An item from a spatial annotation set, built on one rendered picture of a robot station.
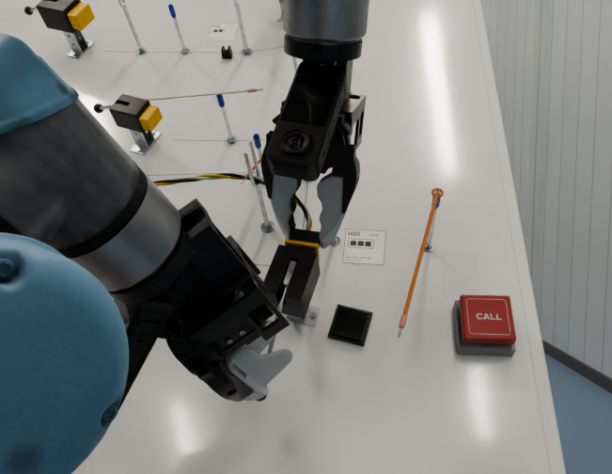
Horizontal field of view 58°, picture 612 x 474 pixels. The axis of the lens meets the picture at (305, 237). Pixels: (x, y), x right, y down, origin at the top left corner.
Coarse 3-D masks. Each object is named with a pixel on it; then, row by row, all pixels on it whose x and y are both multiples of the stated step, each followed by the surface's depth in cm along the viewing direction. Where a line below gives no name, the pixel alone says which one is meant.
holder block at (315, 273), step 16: (288, 256) 55; (304, 256) 55; (272, 272) 54; (304, 272) 54; (320, 272) 58; (272, 288) 53; (288, 288) 53; (304, 288) 53; (288, 304) 54; (304, 304) 54
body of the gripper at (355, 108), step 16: (288, 48) 49; (304, 48) 47; (320, 48) 47; (336, 48) 47; (352, 48) 48; (336, 64) 50; (352, 64) 55; (352, 96) 56; (352, 112) 51; (336, 128) 50; (352, 128) 51; (336, 144) 51; (336, 160) 52
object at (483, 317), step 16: (464, 304) 56; (480, 304) 56; (496, 304) 56; (464, 320) 55; (480, 320) 55; (496, 320) 55; (512, 320) 55; (464, 336) 54; (480, 336) 54; (496, 336) 54; (512, 336) 54
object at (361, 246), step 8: (352, 232) 67; (360, 232) 67; (368, 232) 67; (376, 232) 67; (384, 232) 66; (344, 240) 66; (352, 240) 66; (360, 240) 66; (368, 240) 66; (376, 240) 66; (384, 240) 66; (344, 248) 66; (352, 248) 66; (360, 248) 65; (368, 248) 65; (376, 248) 65; (384, 248) 65; (344, 256) 65; (352, 256) 65; (360, 256) 65; (368, 256) 65; (376, 256) 65; (384, 256) 64; (376, 264) 64
